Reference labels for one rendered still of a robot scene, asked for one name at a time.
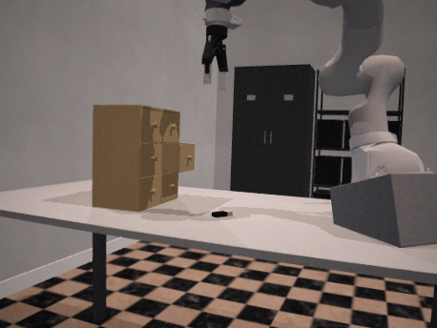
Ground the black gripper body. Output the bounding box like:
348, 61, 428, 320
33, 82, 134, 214
206, 25, 227, 54

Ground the tan wooden chest of drawers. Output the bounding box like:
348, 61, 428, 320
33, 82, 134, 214
93, 105, 180, 212

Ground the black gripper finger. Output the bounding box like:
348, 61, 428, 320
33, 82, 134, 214
201, 35, 221, 84
215, 44, 228, 90

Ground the brown wooden drawer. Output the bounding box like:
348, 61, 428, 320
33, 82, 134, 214
161, 143, 195, 173
161, 172, 177, 202
141, 109, 162, 140
140, 174, 160, 210
140, 143, 161, 175
162, 113, 179, 140

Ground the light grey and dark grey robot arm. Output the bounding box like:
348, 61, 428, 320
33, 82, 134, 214
202, 0, 433, 183

